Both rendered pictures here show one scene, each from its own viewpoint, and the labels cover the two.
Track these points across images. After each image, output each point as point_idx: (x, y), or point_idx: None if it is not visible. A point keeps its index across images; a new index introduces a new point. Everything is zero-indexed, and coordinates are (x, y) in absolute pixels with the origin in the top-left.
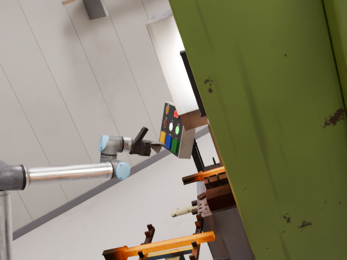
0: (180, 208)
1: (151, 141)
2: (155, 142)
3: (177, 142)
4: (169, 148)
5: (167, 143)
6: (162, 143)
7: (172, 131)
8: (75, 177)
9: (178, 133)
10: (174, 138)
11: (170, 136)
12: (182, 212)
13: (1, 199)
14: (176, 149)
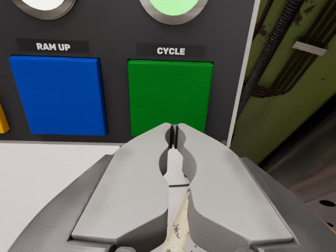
0: (176, 248)
1: (102, 219)
2: (206, 188)
3: (212, 72)
4: (105, 128)
5: (62, 111)
6: (199, 131)
7: (87, 14)
8: None
9: (201, 8)
10: (137, 58)
11: (66, 57)
12: (183, 250)
13: None
14: (206, 113)
